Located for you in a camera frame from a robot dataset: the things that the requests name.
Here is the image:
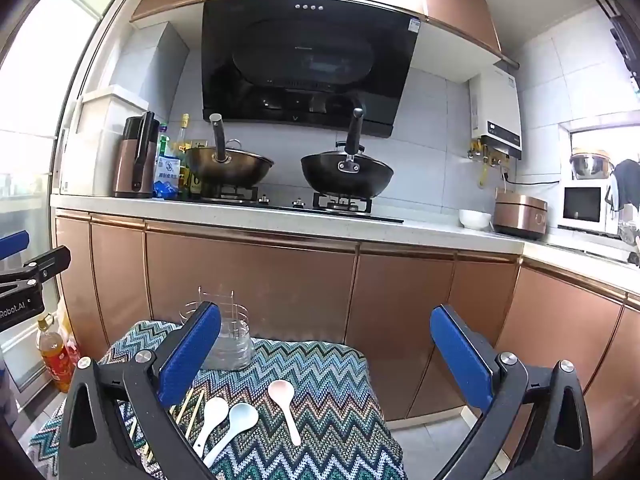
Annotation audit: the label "copper electric kettle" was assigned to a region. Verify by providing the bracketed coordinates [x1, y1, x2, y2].
[113, 112, 160, 198]

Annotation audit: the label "white ceramic bowl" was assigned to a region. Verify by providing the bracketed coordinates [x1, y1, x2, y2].
[459, 209, 491, 231]

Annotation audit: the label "black wok with lid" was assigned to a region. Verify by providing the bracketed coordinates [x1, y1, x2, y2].
[300, 107, 394, 200]

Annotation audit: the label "white gas water heater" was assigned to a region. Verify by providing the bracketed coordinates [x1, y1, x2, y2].
[469, 65, 523, 160]

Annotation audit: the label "steel mixing bowl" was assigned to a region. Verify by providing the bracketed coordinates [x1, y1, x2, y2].
[570, 151, 614, 180]

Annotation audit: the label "orange cooking oil bottle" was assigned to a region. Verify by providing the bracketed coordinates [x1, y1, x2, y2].
[36, 313, 74, 393]

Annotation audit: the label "copper rice cooker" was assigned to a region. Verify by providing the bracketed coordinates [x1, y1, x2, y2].
[492, 191, 548, 240]

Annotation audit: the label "green bottle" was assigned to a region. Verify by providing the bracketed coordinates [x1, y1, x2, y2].
[157, 122, 168, 157]

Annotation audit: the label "white ceramic spoon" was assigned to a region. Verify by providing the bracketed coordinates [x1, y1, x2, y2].
[193, 398, 229, 457]

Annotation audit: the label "black gas stove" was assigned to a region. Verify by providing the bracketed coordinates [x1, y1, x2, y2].
[191, 184, 402, 224]

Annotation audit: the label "copper lower kitchen cabinets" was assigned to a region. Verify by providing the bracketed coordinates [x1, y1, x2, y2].
[53, 198, 639, 479]

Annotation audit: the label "white storage box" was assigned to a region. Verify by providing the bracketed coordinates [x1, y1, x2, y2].
[58, 84, 149, 197]

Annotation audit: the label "white blue salt bag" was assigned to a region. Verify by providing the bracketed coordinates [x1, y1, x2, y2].
[153, 155, 181, 200]

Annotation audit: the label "light blue ceramic spoon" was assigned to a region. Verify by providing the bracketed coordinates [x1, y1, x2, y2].
[203, 403, 259, 468]

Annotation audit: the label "white microwave oven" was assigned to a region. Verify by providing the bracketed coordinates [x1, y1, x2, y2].
[558, 179, 617, 236]

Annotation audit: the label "black range hood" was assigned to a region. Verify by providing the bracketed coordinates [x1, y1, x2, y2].
[201, 0, 421, 138]

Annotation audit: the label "zigzag patterned table cloth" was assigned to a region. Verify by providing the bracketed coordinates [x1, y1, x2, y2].
[27, 318, 407, 480]

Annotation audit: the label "wire utensil holder basket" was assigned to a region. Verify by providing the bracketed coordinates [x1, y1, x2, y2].
[179, 286, 254, 370]

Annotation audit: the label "bamboo chopstick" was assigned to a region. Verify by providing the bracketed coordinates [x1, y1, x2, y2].
[176, 399, 189, 424]
[184, 391, 205, 440]

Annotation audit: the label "bronze wok with handle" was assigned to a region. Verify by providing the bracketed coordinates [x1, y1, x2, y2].
[186, 113, 274, 188]

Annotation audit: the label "yellow cap oil bottle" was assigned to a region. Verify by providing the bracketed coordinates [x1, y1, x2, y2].
[175, 113, 190, 158]

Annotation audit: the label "dark soy sauce bottle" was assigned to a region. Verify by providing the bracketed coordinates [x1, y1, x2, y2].
[179, 154, 202, 200]

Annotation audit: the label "pink ceramic spoon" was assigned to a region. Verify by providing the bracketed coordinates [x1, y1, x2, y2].
[268, 379, 302, 446]

